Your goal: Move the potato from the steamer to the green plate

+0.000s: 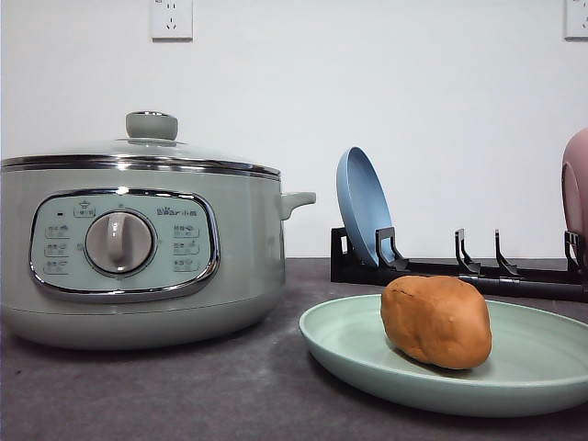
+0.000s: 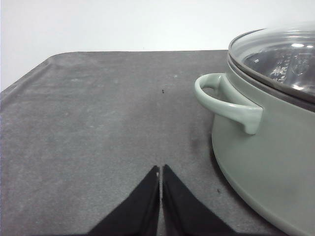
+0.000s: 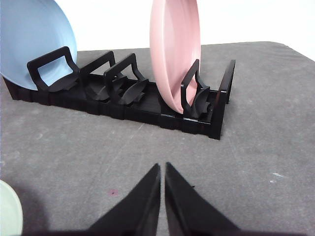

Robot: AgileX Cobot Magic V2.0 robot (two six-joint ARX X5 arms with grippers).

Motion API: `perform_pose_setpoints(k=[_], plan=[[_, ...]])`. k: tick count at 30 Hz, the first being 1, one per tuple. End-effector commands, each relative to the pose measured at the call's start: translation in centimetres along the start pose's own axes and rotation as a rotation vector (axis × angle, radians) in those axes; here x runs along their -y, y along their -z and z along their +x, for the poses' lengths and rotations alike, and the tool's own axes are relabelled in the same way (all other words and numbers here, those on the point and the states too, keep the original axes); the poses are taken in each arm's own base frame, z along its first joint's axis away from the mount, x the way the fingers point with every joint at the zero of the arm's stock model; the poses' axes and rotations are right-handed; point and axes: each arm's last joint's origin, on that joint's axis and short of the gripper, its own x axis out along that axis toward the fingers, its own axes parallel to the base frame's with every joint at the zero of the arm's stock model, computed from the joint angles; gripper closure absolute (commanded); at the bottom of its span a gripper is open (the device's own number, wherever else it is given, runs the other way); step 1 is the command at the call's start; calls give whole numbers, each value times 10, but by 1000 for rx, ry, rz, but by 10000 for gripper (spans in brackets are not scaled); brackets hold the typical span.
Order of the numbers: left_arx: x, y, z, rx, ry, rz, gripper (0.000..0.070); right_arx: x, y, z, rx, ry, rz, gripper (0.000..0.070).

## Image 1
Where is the glass lid with green knob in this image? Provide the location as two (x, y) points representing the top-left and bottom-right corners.
(0, 111), (281, 178)

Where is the white wall socket left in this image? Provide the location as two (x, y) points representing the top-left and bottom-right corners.
(151, 0), (193, 44)

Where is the white wall socket right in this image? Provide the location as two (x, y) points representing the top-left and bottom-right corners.
(559, 0), (588, 44)

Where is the green electric steamer pot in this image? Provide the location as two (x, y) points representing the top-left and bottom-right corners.
(1, 164), (317, 350)

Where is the black plate rack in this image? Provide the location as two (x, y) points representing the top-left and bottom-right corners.
(331, 227), (588, 301)

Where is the pink plate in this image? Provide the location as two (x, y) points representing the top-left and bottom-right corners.
(561, 127), (588, 272)

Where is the blue plate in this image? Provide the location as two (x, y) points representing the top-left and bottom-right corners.
(336, 147), (394, 266)

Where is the green plate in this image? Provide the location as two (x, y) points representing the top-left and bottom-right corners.
(299, 295), (588, 417)

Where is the brown potato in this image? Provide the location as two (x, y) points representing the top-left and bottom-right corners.
(380, 276), (493, 369)

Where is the white wall socket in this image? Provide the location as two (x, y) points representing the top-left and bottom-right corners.
(151, 0), (193, 44)
(559, 0), (588, 44)

